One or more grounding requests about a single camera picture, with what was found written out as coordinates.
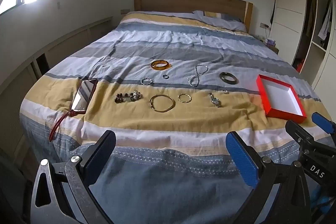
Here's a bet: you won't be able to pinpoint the white wardrobe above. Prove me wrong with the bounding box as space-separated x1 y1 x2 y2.
269 0 336 119

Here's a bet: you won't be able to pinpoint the red braided wrist strap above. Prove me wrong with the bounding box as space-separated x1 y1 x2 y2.
49 110 75 142

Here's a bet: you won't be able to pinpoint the dark green bangle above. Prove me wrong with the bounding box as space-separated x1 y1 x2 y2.
219 71 239 84

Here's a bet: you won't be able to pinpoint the amber bangle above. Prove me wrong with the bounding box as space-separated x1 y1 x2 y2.
151 60 171 70

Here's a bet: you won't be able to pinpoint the person's right hand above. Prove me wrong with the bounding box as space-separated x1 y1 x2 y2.
312 185 336 214

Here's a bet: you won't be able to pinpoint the red cased phone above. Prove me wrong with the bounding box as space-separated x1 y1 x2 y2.
71 78 98 112

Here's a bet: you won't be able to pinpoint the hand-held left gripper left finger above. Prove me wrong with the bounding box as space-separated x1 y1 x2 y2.
30 130 117 224

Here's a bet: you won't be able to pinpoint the dark beaded bracelet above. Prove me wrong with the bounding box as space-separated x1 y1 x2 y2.
114 91 143 103

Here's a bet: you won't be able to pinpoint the large gold bangle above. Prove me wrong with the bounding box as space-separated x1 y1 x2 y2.
149 94 175 112

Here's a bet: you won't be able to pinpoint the low beige wall cabinet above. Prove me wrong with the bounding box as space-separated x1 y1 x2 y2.
0 17 113 161

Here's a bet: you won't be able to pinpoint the wooden headboard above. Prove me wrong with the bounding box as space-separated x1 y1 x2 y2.
134 0 253 33

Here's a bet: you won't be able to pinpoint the wooden nightstand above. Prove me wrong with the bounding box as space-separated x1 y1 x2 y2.
259 35 279 55

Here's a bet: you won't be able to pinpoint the silver wristwatch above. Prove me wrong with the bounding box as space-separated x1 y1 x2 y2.
209 92 221 108

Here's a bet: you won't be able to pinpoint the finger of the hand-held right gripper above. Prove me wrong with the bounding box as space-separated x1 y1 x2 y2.
311 112 336 134
285 120 315 149

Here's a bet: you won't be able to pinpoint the red cardboard box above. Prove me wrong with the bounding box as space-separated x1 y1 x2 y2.
256 74 307 124

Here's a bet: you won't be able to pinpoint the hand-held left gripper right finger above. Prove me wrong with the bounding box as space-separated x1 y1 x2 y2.
225 131 314 224

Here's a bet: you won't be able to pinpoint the hanging clothes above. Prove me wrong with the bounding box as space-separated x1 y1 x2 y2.
318 0 332 43

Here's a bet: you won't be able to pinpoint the grey pillow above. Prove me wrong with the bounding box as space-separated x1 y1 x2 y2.
193 10 247 32

